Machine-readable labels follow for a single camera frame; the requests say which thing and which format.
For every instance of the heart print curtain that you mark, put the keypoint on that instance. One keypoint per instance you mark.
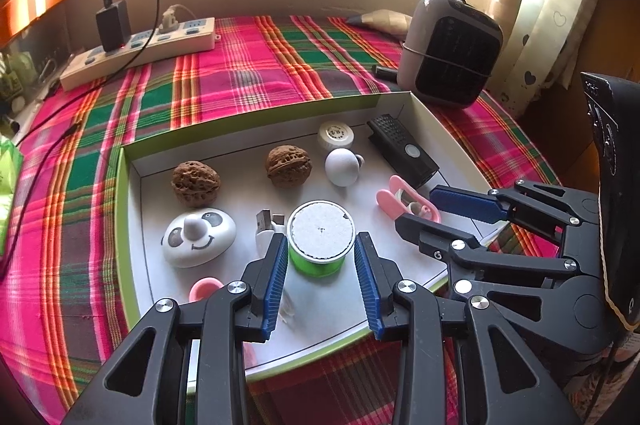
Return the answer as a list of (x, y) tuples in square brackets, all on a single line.
[(550, 5)]

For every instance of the white power strip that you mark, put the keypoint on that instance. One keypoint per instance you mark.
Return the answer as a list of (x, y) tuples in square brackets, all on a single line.
[(140, 52)]

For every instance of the white round jar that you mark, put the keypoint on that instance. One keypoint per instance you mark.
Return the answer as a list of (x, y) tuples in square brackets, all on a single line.
[(335, 134)]

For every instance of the grey fan heater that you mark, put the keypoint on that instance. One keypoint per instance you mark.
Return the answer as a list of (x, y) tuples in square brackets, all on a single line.
[(450, 50)]

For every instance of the beige patterned pouch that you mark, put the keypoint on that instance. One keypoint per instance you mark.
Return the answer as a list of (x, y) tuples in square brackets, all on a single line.
[(385, 22)]

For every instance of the yellow rubber band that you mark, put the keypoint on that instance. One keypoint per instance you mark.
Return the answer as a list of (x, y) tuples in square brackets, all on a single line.
[(607, 275)]

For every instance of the orange box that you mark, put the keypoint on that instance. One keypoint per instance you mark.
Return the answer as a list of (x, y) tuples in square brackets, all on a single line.
[(30, 5)]

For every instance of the green white cardboard box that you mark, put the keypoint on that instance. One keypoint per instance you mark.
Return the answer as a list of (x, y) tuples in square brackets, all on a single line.
[(240, 185)]

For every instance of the white plug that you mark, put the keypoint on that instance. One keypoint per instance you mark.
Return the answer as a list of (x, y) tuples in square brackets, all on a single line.
[(172, 22)]

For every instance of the green tissue pack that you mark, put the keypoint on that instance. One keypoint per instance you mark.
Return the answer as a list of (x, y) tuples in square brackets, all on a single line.
[(7, 185)]

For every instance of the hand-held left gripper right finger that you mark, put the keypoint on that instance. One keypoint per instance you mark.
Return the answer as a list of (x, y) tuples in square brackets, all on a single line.
[(367, 285)]

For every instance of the white panda face gadget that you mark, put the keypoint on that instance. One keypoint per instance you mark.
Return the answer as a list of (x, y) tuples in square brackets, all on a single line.
[(200, 240)]

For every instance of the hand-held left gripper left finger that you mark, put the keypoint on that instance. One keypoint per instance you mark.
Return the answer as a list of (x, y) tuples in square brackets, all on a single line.
[(275, 285)]

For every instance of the person's right forearm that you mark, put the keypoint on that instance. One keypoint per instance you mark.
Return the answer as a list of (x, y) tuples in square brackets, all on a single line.
[(622, 360)]

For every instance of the plaid pink green blanket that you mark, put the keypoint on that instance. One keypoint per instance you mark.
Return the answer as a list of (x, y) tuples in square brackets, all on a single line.
[(225, 80)]

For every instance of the round white lamp green base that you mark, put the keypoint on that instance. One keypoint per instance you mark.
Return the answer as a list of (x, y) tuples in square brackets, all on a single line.
[(320, 230)]

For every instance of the black charger adapter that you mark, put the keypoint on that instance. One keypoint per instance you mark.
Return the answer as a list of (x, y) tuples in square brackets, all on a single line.
[(113, 27)]

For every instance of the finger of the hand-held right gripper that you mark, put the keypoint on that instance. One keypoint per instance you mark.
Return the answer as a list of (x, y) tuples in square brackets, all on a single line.
[(465, 203), (425, 232)]

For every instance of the black doorbell unit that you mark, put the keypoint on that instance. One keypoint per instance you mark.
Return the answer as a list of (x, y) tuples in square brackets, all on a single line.
[(400, 145)]

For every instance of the brown walnut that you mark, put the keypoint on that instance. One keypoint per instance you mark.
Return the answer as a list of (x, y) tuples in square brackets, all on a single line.
[(195, 185), (289, 166)]

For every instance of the white mushroom-shaped knob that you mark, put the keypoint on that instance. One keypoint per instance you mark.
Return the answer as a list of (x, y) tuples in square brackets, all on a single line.
[(341, 167)]

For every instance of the pink green clip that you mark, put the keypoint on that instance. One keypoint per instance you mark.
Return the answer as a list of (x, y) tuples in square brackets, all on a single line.
[(202, 290)]

